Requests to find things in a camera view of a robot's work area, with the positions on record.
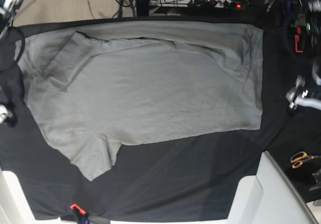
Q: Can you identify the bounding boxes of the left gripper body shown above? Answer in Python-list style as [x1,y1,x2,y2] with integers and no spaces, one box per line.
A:
[285,76,320,111]

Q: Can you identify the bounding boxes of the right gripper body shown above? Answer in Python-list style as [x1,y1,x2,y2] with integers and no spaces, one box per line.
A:
[1,102,18,127]

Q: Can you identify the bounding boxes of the grey T-shirt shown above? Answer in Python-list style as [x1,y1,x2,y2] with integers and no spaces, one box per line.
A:
[19,22,263,181]

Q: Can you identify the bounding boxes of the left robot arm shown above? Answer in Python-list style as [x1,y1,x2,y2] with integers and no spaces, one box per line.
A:
[283,0,320,111]

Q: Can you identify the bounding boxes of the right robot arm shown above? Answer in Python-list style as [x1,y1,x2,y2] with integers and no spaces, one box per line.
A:
[1,0,25,127]

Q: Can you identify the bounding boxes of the red black clamp right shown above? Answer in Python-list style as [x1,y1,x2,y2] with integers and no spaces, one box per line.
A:
[294,26,307,53]

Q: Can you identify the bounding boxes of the black tool right edge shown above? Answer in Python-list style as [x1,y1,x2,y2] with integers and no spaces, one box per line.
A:
[309,169,321,191]

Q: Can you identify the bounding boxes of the white chair left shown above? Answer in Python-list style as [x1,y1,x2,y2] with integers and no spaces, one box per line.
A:
[1,169,36,224]

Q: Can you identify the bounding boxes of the white chair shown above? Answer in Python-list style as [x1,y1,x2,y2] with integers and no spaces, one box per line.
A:
[1,169,36,224]
[227,151,318,224]

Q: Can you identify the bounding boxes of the white chair right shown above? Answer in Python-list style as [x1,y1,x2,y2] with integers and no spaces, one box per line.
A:
[227,151,318,224]

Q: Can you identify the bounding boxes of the red blue clamp bottom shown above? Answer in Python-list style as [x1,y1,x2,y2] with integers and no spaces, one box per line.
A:
[70,203,91,224]

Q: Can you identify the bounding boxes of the black table cloth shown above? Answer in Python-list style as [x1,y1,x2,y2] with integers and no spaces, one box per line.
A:
[1,27,320,222]

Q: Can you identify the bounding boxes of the white power strip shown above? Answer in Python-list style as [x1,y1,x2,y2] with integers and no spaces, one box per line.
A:
[149,0,249,10]

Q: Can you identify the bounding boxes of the black metal stand pole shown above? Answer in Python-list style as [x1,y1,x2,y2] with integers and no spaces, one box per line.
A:
[135,0,150,17]

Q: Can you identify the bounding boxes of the orange handled scissors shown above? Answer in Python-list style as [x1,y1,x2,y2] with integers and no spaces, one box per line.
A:
[290,151,320,169]

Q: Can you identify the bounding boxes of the blue clamp handle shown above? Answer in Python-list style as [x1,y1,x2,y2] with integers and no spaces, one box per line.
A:
[280,0,291,28]

